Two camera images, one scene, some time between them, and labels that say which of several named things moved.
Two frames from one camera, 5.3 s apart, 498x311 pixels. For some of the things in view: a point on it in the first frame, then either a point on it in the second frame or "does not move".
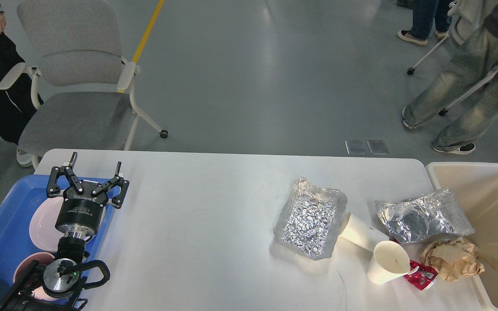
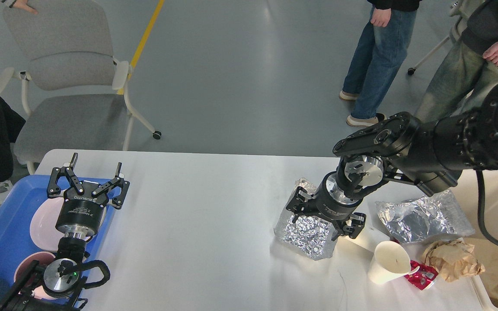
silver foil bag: [310, 218] does not move
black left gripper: [80, 214] does not move
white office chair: [412, 70] to [455, 8]
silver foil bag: [423, 217] does not move
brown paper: [454, 258] does not move
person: [425, 12] to [379, 49]
